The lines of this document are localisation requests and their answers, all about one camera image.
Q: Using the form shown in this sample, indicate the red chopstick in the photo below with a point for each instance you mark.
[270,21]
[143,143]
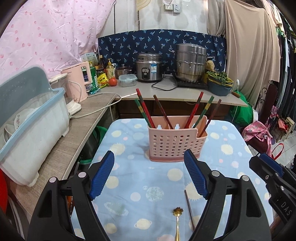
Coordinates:
[187,125]
[145,108]

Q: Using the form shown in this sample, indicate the red chopstick left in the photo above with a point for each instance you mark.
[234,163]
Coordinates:
[145,108]

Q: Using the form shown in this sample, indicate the dark brown chopstick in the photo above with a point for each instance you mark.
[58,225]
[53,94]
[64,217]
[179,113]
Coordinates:
[211,118]
[163,112]
[190,211]

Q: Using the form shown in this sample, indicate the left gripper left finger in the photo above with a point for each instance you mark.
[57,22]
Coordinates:
[51,217]

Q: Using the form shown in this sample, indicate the yellow snack packet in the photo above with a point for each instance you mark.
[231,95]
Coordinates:
[103,80]

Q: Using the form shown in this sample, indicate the pink dotted curtain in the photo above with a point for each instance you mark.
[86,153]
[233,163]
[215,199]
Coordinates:
[52,34]

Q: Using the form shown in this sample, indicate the green chopstick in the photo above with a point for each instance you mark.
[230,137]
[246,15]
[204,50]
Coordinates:
[142,112]
[207,106]

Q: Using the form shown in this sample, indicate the green chopstick left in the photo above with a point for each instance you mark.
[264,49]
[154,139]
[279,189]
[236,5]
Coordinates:
[142,112]

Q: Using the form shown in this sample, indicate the blue white dish drainer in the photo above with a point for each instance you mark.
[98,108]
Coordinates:
[33,118]

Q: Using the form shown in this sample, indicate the yellow oil bottle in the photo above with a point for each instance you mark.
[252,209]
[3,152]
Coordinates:
[110,70]

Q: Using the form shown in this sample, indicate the green bag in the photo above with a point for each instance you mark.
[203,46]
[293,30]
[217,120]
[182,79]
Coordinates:
[242,115]

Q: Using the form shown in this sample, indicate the clear food container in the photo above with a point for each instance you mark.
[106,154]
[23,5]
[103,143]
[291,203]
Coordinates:
[127,80]

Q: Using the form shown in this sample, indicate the stainless steel steamer pot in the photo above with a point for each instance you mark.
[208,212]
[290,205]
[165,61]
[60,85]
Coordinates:
[190,61]

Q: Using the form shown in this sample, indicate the gold flower spoon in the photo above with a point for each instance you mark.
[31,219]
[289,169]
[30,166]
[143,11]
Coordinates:
[177,212]

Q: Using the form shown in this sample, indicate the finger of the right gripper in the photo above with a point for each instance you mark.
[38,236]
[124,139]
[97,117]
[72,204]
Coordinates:
[269,165]

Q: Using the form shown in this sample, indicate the silver rice cooker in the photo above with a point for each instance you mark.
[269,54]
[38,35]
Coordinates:
[149,67]

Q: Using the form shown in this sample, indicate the wooden counter shelf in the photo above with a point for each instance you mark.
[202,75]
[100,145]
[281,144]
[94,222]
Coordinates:
[104,108]

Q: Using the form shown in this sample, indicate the pink floral cloth bundle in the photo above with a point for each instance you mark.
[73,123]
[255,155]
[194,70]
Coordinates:
[258,137]

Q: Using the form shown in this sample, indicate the pink perforated utensil basket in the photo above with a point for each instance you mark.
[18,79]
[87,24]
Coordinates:
[169,145]

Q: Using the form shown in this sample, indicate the beige hanging cloth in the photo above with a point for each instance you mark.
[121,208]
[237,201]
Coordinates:
[253,51]

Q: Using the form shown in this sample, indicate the black induction cooktop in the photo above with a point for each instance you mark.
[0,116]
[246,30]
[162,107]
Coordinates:
[195,85]

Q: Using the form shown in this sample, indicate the wall power socket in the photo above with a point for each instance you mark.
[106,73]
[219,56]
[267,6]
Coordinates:
[173,7]

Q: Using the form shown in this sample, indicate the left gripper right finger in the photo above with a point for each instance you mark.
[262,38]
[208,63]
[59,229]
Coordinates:
[247,219]

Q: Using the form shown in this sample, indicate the small steel pot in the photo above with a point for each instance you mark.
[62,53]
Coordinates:
[122,70]

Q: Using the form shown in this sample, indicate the blue bowl with vegetables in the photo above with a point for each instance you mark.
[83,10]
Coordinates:
[219,83]

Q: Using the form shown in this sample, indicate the blue planet-print tablecloth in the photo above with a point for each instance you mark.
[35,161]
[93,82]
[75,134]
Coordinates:
[139,197]

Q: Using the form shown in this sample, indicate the pink electric kettle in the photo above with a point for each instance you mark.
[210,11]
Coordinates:
[79,77]

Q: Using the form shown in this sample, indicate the red tomato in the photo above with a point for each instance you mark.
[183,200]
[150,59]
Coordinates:
[112,81]

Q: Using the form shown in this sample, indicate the navy floral backsplash cloth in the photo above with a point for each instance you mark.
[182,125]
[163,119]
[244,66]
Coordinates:
[123,48]

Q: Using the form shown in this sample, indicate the green chopstick right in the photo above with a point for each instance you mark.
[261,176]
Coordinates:
[207,106]

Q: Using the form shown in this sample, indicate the red chopstick right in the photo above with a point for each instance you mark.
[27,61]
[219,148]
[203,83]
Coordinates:
[187,125]

